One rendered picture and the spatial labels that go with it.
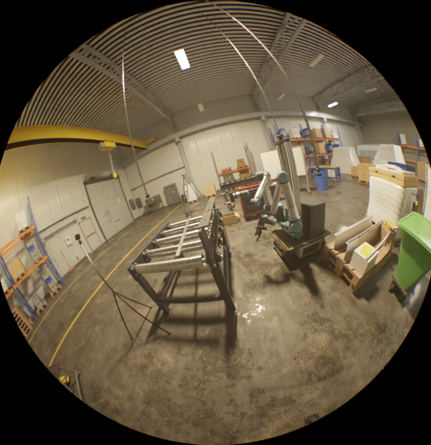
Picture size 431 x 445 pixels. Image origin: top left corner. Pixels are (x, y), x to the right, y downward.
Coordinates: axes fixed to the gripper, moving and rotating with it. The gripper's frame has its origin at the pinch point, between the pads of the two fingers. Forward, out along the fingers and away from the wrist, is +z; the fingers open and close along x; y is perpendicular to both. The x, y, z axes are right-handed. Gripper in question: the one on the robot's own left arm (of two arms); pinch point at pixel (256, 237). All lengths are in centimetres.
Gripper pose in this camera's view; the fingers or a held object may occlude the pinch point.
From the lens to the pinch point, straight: 180.5
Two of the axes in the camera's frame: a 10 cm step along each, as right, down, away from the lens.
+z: -1.1, 8.5, 5.1
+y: -9.9, -1.5, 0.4
